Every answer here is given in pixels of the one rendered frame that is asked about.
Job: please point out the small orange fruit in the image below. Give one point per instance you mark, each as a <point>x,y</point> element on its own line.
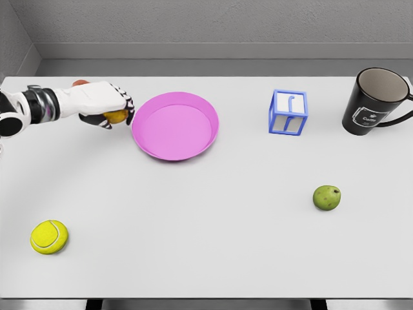
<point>80,83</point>

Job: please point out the black coffee mug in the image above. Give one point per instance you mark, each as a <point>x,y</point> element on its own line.
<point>371,103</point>

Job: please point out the green pear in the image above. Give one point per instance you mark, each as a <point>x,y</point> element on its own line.
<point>326,198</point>

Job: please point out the yellow lemon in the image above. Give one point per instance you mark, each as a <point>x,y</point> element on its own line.
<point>116,117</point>

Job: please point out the pink plate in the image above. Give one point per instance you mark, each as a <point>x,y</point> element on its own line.
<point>175,126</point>

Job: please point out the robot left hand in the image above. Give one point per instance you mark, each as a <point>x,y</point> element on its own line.
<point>96,98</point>

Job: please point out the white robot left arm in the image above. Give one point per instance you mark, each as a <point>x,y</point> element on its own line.
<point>29,108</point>

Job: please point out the blue and white letter block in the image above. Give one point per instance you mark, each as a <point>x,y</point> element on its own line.
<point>288,111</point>

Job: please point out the yellow tennis ball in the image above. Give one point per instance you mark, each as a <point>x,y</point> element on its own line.
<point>49,237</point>

